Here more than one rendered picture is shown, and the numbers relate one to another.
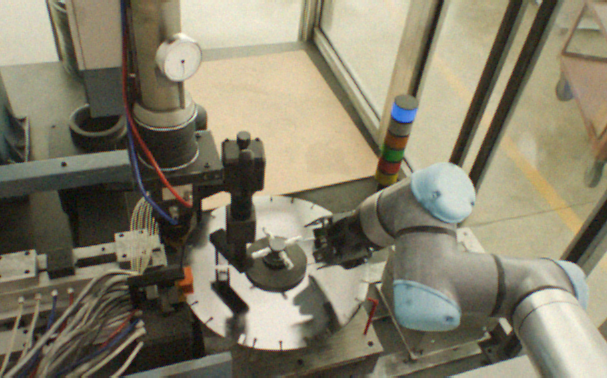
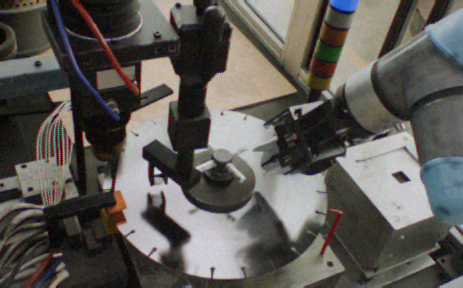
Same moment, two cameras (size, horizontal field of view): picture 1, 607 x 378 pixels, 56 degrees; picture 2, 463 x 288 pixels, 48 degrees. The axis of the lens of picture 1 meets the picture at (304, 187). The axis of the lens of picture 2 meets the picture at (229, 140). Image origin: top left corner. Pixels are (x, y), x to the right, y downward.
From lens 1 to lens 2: 28 cm
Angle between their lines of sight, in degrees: 7
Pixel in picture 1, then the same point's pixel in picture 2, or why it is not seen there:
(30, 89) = not seen: outside the picture
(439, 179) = not seen: outside the picture
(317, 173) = (227, 96)
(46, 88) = not seen: outside the picture
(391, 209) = (399, 77)
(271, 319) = (226, 243)
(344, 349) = (303, 273)
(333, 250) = (309, 146)
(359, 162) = (268, 83)
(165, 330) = (93, 271)
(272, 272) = (218, 189)
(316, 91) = not seen: hidden behind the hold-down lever
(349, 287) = (306, 199)
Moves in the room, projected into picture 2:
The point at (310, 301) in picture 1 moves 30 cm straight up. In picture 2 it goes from (267, 219) to (323, 34)
